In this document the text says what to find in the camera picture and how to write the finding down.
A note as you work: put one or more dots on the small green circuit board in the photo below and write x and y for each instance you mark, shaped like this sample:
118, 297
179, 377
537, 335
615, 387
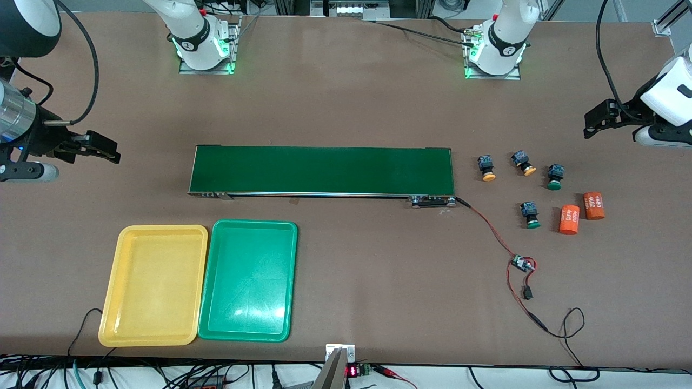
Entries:
522, 263

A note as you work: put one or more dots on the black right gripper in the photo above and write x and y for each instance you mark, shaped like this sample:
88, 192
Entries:
47, 139

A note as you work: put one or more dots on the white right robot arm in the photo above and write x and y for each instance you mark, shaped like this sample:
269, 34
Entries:
189, 32

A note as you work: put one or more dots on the green plastic tray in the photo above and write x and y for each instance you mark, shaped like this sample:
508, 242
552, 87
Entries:
248, 281

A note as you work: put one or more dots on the yellow mushroom push button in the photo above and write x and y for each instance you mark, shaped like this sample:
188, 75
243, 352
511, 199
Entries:
486, 162
520, 158

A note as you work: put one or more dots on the yellow plastic tray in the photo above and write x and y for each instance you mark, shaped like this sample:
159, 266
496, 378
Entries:
154, 286

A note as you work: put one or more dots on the silver metal bracket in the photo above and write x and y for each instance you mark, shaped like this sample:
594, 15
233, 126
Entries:
346, 350

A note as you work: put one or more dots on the grey metal bar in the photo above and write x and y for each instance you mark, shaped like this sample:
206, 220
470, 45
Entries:
331, 373

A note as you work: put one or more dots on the grey metal device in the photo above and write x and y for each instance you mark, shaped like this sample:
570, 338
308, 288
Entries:
348, 8

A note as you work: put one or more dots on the red clip lead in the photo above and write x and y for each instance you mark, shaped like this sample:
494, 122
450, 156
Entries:
392, 373

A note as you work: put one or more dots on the green conveyor belt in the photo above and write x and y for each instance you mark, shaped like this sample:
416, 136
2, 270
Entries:
324, 170

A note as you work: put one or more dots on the small black connector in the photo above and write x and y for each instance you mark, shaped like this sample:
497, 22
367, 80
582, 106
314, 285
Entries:
527, 293

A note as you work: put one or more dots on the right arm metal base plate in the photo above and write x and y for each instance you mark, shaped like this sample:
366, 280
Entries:
235, 43

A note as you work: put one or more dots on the red digit display module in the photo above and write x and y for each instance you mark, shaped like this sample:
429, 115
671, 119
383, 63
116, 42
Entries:
357, 370

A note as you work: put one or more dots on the green mushroom push button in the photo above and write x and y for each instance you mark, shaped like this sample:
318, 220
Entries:
529, 208
555, 172

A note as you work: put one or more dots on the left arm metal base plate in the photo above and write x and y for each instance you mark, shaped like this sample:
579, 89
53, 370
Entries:
494, 76

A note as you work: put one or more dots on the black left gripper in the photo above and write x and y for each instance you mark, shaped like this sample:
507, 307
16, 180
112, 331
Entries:
629, 114

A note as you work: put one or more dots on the aluminium profile bracket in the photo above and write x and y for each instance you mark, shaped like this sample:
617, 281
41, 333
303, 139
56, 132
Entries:
662, 26

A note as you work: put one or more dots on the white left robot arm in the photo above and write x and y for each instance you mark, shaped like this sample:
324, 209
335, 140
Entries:
505, 32

